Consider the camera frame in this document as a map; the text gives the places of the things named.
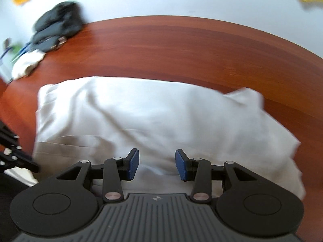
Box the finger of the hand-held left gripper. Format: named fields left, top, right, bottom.
left=0, top=120, right=40, bottom=174

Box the blue and green rack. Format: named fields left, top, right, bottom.
left=0, top=37, right=33, bottom=63

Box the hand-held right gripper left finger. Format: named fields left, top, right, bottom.
left=56, top=148, right=140, bottom=203

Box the white short-sleeved shirt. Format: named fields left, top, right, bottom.
left=32, top=76, right=307, bottom=199

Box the dark grey clothes pile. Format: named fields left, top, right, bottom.
left=30, top=1, right=84, bottom=52

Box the person's dark clothing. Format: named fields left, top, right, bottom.
left=0, top=173, right=28, bottom=242

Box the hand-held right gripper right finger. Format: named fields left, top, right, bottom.
left=175, top=149, right=253, bottom=204

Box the white folded cloth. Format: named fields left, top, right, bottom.
left=11, top=49, right=47, bottom=80

